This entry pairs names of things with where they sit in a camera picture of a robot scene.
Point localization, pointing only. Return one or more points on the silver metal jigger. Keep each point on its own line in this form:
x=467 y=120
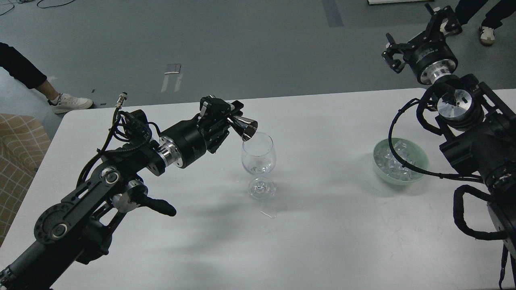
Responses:
x=244 y=127

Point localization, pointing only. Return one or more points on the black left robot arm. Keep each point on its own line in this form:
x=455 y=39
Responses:
x=80 y=227

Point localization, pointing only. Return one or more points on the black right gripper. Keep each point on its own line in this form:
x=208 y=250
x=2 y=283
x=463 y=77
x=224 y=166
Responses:
x=431 y=56

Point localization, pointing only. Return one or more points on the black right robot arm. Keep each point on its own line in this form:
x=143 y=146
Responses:
x=478 y=126

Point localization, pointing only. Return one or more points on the beige checked cushion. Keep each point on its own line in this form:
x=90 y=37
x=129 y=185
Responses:
x=23 y=145

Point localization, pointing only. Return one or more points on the green bowl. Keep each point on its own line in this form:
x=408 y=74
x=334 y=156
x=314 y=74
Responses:
x=420 y=160

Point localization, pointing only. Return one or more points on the clear wine glass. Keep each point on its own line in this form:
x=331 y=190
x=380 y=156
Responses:
x=258 y=157

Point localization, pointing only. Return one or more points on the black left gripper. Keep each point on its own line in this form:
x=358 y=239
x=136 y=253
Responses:
x=187 y=141

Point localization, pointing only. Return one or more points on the seated person in black trousers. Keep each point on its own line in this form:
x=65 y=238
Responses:
x=24 y=71

